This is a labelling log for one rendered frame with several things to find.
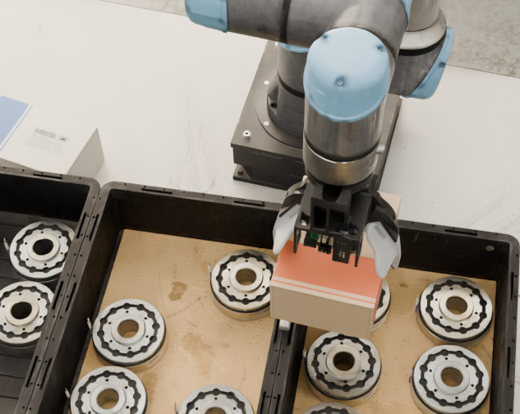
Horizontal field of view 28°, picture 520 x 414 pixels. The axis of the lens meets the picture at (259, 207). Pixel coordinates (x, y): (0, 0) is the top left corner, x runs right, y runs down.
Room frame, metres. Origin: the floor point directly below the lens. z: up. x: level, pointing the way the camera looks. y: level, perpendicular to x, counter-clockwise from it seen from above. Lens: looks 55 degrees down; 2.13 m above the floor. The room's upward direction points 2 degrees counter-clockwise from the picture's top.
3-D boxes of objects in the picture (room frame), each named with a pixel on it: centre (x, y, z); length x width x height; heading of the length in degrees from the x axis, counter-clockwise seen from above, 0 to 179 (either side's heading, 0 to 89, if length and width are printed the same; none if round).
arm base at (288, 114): (1.14, -0.09, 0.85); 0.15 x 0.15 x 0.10
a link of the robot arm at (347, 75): (0.64, -0.08, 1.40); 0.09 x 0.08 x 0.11; 162
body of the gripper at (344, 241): (0.63, -0.08, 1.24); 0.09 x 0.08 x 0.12; 163
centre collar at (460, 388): (0.60, -0.25, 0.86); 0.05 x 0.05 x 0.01
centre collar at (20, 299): (0.73, 0.34, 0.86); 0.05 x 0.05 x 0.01
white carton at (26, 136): (1.11, 0.38, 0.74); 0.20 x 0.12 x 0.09; 66
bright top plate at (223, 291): (0.77, 0.02, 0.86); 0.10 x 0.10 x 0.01
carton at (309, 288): (0.66, -0.09, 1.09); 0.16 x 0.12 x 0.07; 163
